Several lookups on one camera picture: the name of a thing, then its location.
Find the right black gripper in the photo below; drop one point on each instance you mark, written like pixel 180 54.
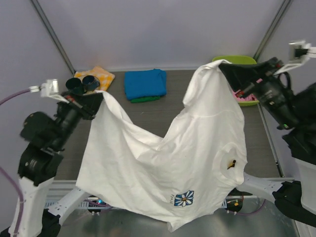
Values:
pixel 243 76

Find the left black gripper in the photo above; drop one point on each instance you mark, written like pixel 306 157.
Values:
pixel 88 104

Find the green plastic basin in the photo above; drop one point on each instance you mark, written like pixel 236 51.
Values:
pixel 237 59

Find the white printed t-shirt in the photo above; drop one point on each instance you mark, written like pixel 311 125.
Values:
pixel 176 178

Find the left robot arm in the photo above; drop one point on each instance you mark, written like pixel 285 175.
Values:
pixel 39 163

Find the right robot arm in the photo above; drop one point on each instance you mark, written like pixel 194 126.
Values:
pixel 270 83

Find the pink t-shirt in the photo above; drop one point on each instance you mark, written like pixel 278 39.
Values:
pixel 246 99

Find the dark blue mug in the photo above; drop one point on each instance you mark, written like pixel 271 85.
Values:
pixel 90 83

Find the dark green mug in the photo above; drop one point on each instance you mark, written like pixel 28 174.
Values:
pixel 75 86

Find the orange checkered cloth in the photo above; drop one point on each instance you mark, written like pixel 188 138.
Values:
pixel 105 77

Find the folded blue t-shirt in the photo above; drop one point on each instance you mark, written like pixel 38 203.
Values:
pixel 139 84

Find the folded green t-shirt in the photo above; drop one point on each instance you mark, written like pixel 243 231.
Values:
pixel 145 99

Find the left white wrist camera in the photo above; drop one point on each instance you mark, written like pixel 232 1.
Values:
pixel 49 89

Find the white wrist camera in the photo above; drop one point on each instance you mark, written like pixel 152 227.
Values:
pixel 49 89
pixel 299 53

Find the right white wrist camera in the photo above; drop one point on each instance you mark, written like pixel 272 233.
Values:
pixel 299 53

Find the white slotted cable duct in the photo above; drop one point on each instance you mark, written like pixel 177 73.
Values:
pixel 98 204

